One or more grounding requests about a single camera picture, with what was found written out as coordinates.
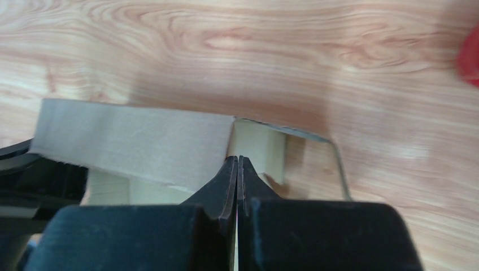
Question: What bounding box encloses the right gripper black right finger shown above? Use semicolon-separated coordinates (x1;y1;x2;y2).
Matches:
237;156;423;270

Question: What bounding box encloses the red toy pepper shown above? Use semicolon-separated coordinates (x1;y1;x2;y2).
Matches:
456;25;478;88

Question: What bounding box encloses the cardboard sheet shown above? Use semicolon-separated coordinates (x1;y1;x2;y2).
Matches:
29;99;351;205

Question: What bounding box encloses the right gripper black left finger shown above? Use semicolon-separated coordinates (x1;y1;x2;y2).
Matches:
25;156;238;270

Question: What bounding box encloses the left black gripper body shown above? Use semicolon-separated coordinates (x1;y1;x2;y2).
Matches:
1;140;88;270

